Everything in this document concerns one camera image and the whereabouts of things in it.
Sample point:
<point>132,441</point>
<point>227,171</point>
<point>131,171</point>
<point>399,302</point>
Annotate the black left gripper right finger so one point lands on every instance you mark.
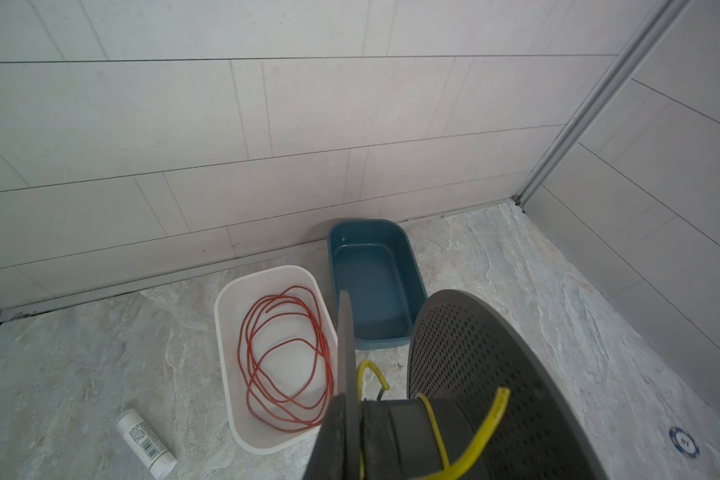
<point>380,452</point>

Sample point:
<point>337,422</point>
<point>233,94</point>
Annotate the white plastic bin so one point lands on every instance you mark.
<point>278,354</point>

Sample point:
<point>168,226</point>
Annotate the white tube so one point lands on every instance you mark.
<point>145,443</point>

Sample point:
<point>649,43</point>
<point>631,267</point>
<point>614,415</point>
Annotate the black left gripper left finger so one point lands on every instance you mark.
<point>327,461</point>

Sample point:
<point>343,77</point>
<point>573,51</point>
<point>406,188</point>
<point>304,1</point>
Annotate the teal plastic bin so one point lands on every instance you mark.
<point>373,261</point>

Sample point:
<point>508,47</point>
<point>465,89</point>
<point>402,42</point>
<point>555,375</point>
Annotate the aluminium corner profile right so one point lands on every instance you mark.
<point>638,47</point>

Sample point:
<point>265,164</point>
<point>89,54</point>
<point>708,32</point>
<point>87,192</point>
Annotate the grey perforated cable spool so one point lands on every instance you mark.
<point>479,404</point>

